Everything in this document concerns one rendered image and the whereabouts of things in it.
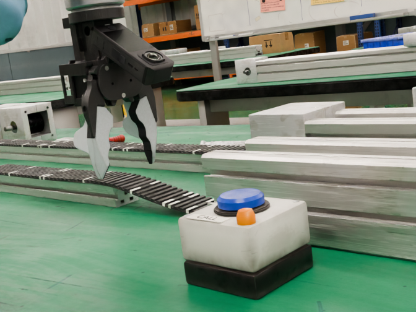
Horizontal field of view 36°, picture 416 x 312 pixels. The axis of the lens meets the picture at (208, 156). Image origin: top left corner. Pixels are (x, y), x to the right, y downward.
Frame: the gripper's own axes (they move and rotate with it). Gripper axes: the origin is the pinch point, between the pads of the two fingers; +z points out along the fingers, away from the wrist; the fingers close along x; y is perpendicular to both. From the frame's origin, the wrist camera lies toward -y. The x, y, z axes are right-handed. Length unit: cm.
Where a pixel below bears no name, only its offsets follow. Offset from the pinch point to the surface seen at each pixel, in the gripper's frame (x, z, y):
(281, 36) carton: -370, -6, 247
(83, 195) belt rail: 2.0, 4.5, 8.7
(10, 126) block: -28, 1, 78
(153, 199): 2.5, 3.5, -6.6
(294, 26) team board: -268, -13, 162
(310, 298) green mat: 14.8, 5.5, -37.6
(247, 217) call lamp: 16.5, -1.1, -33.8
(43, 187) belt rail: 1.3, 4.2, 19.6
